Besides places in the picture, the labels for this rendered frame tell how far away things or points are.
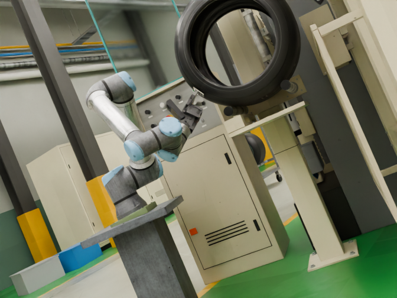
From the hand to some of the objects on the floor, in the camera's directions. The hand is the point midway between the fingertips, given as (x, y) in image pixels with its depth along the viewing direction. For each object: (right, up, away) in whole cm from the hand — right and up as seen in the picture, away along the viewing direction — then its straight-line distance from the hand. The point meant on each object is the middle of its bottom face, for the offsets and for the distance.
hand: (194, 93), depth 211 cm
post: (+73, -83, +32) cm, 115 cm away
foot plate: (+74, -83, +32) cm, 115 cm away
